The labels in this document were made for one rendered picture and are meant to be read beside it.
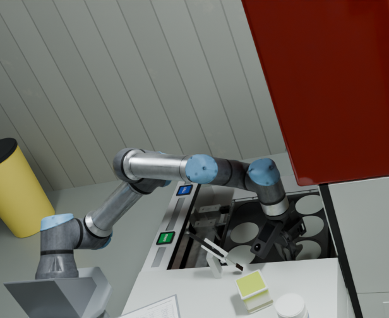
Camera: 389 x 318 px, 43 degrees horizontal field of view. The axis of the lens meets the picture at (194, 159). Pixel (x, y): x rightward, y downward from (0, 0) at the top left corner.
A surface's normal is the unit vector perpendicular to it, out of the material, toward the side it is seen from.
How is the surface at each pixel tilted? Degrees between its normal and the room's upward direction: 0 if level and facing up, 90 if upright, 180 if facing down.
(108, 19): 90
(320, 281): 0
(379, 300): 90
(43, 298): 90
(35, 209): 93
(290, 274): 0
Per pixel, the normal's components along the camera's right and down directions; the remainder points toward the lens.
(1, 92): -0.22, 0.58
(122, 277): -0.34, -0.80
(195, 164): -0.70, -0.12
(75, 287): 0.92, -0.15
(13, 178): 0.69, 0.20
